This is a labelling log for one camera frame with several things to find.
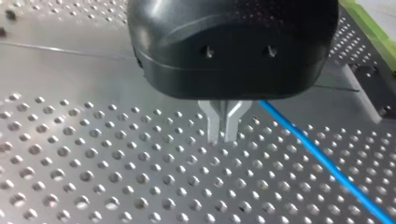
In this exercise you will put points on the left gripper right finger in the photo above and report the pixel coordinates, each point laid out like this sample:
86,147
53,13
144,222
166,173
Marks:
232,124

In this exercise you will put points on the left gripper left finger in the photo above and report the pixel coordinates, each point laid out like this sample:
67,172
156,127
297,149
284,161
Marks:
213,124

